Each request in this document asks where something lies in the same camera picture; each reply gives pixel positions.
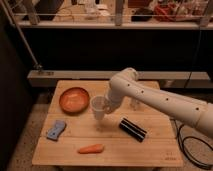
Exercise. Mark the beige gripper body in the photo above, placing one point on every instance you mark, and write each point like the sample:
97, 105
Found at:
109, 107

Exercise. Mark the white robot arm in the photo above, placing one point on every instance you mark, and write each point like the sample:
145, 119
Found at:
195, 113

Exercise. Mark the orange ceramic bowl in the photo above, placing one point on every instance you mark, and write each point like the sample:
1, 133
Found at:
74, 100

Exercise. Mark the small white bottle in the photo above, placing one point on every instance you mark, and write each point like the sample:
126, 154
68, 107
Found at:
135, 104

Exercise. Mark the black rectangular box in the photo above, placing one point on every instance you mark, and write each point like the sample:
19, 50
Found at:
132, 129

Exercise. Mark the wooden table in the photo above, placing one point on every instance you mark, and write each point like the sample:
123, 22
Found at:
158, 149

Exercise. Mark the orange carrot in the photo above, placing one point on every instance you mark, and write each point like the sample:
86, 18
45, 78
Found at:
91, 149

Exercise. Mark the blue sponge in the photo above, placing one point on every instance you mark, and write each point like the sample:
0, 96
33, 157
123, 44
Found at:
54, 132

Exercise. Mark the grey metal pole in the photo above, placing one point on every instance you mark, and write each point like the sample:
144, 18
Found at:
37, 65

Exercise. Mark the grey metal rail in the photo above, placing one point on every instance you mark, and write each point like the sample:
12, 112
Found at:
166, 79

